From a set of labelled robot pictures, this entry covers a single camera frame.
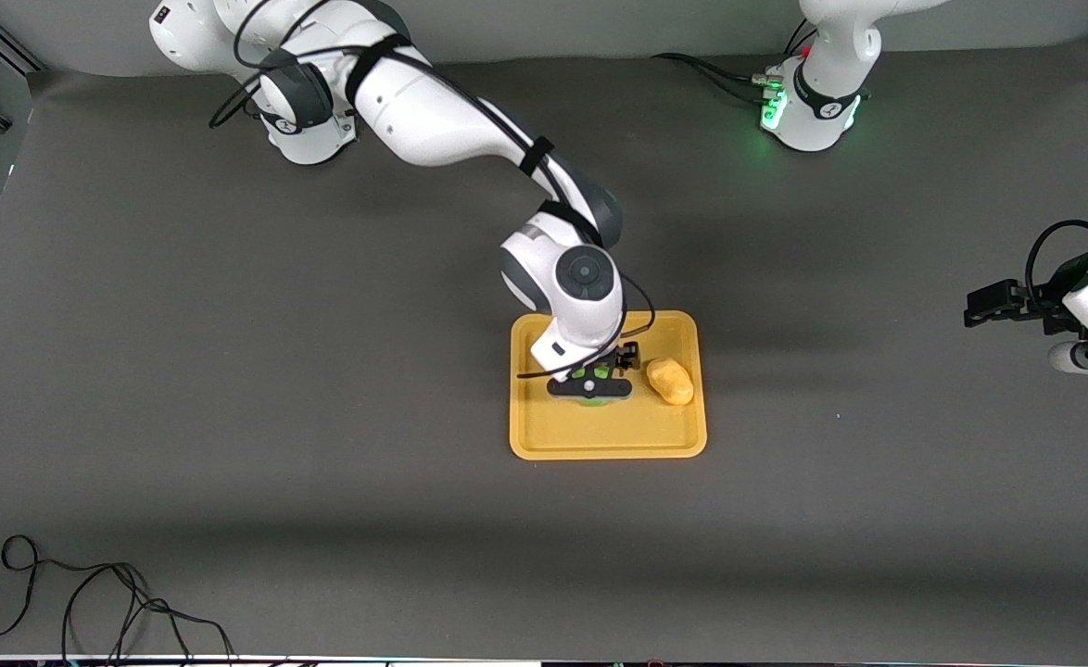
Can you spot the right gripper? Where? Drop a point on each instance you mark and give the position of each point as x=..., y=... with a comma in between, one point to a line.
x=620, y=358

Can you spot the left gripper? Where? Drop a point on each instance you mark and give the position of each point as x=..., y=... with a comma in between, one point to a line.
x=1050, y=298

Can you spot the green lime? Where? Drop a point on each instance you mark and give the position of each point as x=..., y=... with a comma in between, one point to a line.
x=590, y=403

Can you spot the yellow potato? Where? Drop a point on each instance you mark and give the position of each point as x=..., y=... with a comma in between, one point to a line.
x=670, y=381

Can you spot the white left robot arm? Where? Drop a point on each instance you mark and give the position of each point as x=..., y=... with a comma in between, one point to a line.
x=827, y=102

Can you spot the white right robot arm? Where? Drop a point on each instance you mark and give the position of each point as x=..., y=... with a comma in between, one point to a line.
x=433, y=111

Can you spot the yellow plastic tray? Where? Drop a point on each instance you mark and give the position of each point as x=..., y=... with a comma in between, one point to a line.
x=600, y=431

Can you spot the dark grey table mat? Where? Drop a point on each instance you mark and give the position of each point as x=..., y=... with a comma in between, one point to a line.
x=229, y=324

